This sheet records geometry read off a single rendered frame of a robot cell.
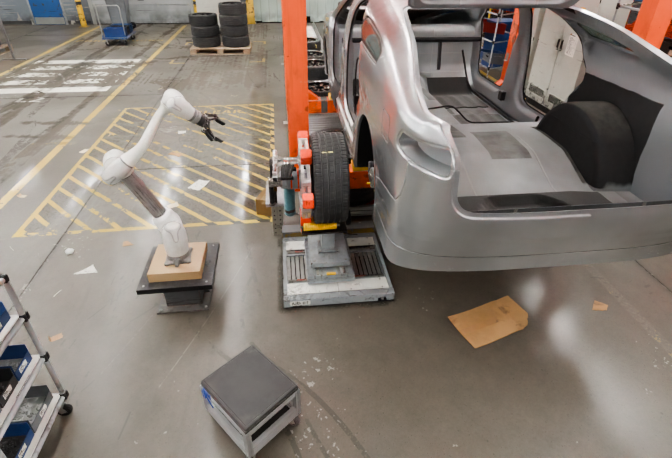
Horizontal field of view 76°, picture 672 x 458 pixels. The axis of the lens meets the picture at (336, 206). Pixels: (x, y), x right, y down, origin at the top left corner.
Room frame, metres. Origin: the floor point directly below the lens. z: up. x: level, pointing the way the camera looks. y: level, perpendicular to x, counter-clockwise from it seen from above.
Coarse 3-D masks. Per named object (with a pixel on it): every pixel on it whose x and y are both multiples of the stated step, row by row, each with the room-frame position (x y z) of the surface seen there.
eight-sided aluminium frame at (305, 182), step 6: (300, 138) 2.86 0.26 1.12; (306, 138) 2.86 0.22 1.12; (300, 144) 2.75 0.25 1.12; (306, 144) 2.75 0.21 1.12; (300, 168) 2.98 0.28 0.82; (306, 180) 2.50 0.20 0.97; (306, 186) 2.48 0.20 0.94; (300, 192) 2.88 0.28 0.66; (306, 192) 2.89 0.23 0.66; (300, 198) 2.85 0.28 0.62; (306, 210) 2.48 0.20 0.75; (306, 216) 2.62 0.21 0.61
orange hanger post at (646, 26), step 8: (648, 0) 3.57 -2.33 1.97; (656, 0) 3.50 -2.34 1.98; (664, 0) 3.48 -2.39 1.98; (640, 8) 3.63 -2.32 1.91; (648, 8) 3.55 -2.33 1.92; (656, 8) 3.48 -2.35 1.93; (664, 8) 3.48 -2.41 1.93; (640, 16) 3.60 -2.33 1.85; (648, 16) 3.52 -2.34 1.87; (656, 16) 3.48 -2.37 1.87; (664, 16) 3.49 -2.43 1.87; (640, 24) 3.57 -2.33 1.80; (648, 24) 3.49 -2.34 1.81; (656, 24) 3.48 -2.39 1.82; (664, 24) 3.49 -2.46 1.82; (632, 32) 3.62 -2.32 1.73; (640, 32) 3.54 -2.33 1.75; (648, 32) 3.48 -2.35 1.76; (656, 32) 3.48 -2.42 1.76; (664, 32) 3.49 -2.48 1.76; (648, 40) 3.48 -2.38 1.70; (656, 40) 3.49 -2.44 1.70
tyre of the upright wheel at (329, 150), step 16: (320, 144) 2.67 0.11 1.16; (336, 144) 2.67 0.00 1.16; (320, 160) 2.55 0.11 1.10; (336, 160) 2.56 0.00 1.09; (320, 176) 2.48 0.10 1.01; (336, 176) 2.49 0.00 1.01; (320, 192) 2.44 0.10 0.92; (336, 192) 2.46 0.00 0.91; (320, 208) 2.44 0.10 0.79; (336, 208) 2.46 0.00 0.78
